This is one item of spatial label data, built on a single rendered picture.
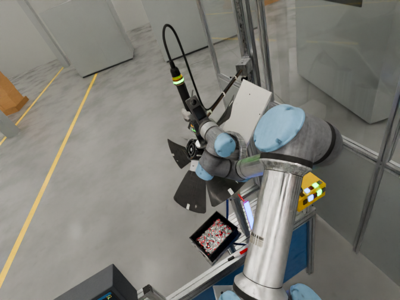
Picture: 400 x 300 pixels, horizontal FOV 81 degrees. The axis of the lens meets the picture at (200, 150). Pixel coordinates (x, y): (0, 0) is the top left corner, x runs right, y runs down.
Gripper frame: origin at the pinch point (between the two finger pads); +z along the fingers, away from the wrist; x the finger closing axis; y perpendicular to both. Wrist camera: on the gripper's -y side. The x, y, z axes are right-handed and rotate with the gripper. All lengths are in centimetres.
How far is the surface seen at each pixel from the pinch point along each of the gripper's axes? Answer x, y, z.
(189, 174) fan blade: -12.4, 41.6, 3.7
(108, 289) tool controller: -59, 25, -42
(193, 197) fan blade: -17, 52, -4
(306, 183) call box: 31, 43, -39
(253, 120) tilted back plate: 32.2, 27.3, 0.9
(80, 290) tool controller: -70, 26, -36
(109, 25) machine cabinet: 33, 48, 712
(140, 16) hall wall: 218, 123, 1190
